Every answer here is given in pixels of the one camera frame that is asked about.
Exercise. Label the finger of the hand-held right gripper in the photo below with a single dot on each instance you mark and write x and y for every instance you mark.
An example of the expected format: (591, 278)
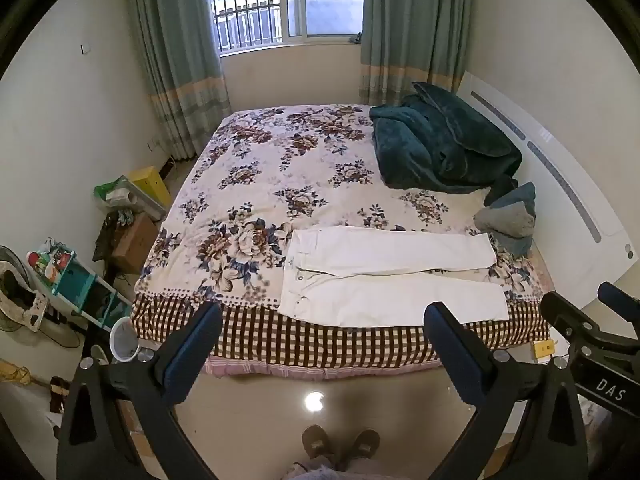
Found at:
(620, 297)
(575, 322)

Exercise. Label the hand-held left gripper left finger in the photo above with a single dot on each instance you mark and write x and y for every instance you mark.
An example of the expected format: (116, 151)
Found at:
(192, 355)

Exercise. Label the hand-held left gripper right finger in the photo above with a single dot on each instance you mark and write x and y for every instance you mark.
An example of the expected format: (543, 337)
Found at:
(450, 355)

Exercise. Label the white pants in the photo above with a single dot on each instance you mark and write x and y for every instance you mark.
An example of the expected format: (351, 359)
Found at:
(380, 295)

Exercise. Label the small yellow box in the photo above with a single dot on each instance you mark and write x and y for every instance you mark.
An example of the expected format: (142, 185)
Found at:
(543, 348)

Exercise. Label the white wastebasket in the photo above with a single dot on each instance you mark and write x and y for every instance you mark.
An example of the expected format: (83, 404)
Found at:
(125, 342)

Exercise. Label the white headboard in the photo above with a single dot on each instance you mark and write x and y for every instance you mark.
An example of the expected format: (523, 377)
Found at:
(565, 200)

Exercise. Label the grey pillow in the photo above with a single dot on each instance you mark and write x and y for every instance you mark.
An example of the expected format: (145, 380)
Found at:
(505, 222)

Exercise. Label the person's right shoe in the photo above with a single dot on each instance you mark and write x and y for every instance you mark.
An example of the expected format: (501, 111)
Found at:
(365, 444)

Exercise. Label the person's shoe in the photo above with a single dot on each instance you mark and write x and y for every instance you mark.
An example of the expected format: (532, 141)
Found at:
(365, 444)
(317, 442)

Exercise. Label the brown cardboard box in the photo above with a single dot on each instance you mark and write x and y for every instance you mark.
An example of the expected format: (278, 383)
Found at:
(137, 242)

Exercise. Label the teal pillow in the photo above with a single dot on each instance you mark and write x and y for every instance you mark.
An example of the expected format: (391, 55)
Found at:
(520, 197)

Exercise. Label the teal storage shelf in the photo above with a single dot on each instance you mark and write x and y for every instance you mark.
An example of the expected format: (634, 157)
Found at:
(75, 275)

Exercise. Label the black cloth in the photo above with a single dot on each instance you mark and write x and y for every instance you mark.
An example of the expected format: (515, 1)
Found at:
(107, 235)

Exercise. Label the person's left shoe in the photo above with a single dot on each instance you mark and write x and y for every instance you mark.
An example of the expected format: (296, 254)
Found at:
(317, 442)

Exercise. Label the green plastic bag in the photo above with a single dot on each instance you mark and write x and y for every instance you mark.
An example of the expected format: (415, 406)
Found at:
(112, 191)

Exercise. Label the standing fan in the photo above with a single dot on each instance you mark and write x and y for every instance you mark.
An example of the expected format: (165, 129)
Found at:
(17, 290)

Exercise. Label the dark green blanket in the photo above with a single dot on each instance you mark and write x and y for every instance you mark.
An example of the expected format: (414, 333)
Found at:
(440, 150)

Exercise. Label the bed with floral sheet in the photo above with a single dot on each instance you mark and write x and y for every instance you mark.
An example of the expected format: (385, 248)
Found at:
(300, 170)

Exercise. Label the green striped curtain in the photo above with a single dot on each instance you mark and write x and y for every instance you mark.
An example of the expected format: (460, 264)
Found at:
(415, 25)
(180, 60)

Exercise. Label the barred window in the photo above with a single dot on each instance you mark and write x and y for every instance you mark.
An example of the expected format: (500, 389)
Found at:
(285, 0)

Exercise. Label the wall socket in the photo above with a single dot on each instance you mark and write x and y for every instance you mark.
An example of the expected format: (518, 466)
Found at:
(153, 145)

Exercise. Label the white wall switch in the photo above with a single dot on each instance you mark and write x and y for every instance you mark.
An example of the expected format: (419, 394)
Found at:
(86, 48)

